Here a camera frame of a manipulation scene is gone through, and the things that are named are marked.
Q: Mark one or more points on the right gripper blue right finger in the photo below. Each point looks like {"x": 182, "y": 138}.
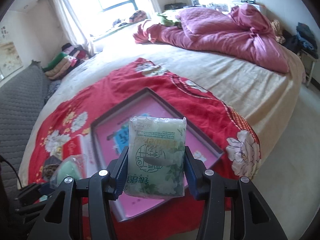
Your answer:
{"x": 193, "y": 170}

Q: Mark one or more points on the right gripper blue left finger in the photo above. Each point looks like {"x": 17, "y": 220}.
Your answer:
{"x": 118, "y": 175}

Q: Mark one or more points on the green floral tissue packet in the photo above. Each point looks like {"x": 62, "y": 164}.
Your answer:
{"x": 156, "y": 157}

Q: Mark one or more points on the green sponge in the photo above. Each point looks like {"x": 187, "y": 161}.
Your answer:
{"x": 73, "y": 166}

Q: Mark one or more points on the leopard print scrunchie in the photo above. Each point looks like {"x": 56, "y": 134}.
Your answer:
{"x": 48, "y": 171}

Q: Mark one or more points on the red tissue pack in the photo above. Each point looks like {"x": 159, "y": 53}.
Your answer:
{"x": 81, "y": 145}

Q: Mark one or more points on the dark blue small box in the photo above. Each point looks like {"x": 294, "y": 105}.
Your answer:
{"x": 52, "y": 161}

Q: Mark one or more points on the red floral blanket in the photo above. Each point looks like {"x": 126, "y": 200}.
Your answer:
{"x": 226, "y": 128}

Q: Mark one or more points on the dark shallow box tray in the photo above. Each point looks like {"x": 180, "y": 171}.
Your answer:
{"x": 150, "y": 142}

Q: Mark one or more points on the patterned dark pillow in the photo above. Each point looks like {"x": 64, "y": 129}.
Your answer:
{"x": 52, "y": 89}

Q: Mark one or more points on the stack of folded clothes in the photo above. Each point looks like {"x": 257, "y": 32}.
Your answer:
{"x": 65, "y": 61}

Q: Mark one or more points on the pink quilted duvet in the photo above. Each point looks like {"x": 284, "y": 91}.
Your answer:
{"x": 244, "y": 33}

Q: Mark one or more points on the white curtain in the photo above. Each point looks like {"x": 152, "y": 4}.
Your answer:
{"x": 73, "y": 29}

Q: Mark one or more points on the green cloth on duvet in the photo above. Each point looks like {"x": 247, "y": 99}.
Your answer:
{"x": 169, "y": 19}

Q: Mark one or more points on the clothes on window sill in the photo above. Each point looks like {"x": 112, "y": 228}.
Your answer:
{"x": 138, "y": 16}

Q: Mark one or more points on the window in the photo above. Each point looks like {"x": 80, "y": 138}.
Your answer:
{"x": 98, "y": 17}

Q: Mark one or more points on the dark clothes on stool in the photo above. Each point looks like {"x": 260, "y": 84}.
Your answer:
{"x": 303, "y": 40}

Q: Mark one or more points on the floral wall painting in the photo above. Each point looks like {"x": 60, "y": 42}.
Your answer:
{"x": 10, "y": 59}

